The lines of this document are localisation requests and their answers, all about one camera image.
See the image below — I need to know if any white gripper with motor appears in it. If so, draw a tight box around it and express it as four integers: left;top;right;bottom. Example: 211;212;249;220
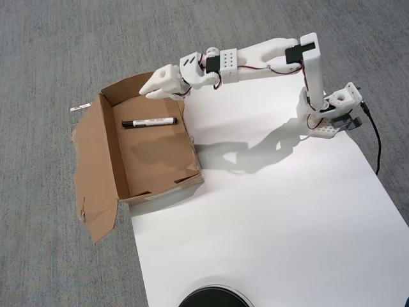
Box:
138;63;194;101

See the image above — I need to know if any white marker pen black cap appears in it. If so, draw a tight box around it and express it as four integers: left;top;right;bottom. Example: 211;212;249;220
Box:
121;116;178;129

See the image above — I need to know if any open brown cardboard box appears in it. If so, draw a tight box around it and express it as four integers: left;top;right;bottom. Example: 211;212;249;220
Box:
70;70;205;244

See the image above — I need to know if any grey table clamp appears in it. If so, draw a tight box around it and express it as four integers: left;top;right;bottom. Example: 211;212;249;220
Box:
331;115;364;131

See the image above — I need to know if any black round disc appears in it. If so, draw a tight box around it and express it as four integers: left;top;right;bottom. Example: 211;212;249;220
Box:
176;277;255;307

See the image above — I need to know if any black power cable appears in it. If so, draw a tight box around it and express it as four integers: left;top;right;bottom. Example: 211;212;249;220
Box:
360;101;383;176

